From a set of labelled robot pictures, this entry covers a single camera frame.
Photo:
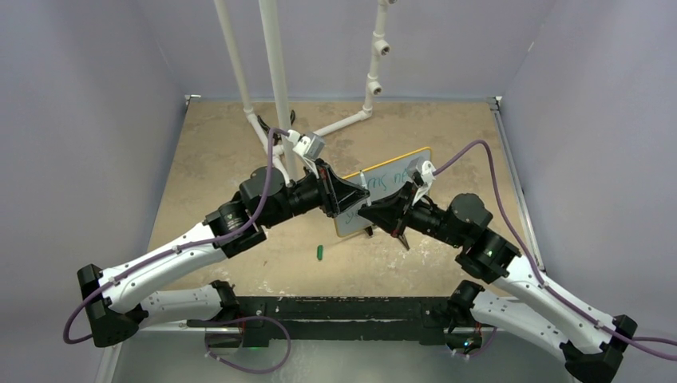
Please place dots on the white PVC pipe frame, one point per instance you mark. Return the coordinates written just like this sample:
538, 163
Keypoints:
282, 155

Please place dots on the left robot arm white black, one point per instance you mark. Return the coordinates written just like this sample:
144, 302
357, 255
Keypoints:
117, 300

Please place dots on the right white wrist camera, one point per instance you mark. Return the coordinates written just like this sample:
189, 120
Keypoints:
421, 172

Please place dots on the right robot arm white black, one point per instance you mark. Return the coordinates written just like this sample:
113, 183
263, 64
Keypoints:
590, 342

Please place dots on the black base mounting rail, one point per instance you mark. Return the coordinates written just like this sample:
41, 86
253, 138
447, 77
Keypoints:
426, 320

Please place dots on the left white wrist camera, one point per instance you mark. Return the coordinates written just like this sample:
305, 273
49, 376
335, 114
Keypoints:
307, 147

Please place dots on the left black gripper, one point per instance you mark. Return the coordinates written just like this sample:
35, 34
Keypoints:
336, 195

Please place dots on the white green marker pen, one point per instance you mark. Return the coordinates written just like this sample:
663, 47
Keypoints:
363, 182

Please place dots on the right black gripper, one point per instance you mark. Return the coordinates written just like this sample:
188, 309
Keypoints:
388, 213

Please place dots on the yellow framed whiteboard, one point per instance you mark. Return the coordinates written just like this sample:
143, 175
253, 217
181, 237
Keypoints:
382, 179

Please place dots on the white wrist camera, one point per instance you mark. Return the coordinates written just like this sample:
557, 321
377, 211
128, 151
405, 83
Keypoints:
421, 172
307, 147

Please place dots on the aluminium extrusion frame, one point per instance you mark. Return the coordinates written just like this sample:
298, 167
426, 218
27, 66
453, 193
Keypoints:
180, 356

